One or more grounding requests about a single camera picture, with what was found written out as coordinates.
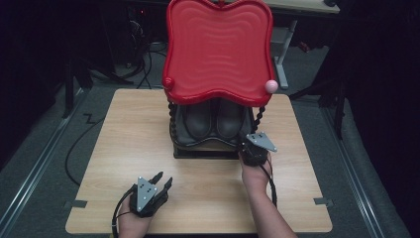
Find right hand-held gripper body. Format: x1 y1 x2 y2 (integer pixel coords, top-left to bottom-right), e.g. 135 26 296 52
238 131 278 168

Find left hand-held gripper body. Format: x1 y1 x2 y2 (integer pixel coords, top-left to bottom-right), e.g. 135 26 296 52
129 176 171 218

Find black flip-flop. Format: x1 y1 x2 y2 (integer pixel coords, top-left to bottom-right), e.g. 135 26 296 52
181 98 215 140
215 98 248 141

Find red and black shoe rack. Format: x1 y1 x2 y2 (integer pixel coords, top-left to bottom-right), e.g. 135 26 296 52
161 0 279 161

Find person's right hand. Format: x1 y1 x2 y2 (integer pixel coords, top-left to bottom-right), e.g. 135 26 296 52
239 151 273 196

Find person's left hand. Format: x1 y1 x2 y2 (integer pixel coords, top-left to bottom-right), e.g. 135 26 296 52
117 194 154 238

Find grey tape strip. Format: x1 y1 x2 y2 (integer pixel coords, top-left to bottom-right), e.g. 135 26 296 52
313 196 335 208
63 199 89 209

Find black metal stand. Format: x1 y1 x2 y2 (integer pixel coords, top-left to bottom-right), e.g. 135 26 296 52
289 73 349 141
61 54 95 119

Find white desk with metal leg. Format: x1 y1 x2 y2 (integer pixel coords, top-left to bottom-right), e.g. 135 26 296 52
262 0 342 91

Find dark computer tower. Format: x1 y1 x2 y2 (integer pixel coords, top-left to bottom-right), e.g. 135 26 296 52
126 5 151 68

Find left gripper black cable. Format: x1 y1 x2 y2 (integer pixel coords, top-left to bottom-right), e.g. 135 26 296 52
111 182 138 238

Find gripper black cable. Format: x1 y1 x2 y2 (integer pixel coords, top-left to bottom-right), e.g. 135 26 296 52
111 182 138 238
259 164 278 208

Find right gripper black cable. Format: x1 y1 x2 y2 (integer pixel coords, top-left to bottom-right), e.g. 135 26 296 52
259 164 278 208

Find black floor cable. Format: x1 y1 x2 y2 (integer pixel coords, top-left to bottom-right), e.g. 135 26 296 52
64 113 107 186

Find metal floor rail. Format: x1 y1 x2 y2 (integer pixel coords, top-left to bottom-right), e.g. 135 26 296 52
0 88 87 232
320 104 388 238

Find bundle of black cables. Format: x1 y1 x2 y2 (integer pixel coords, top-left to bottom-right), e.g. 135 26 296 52
88 41 168 91

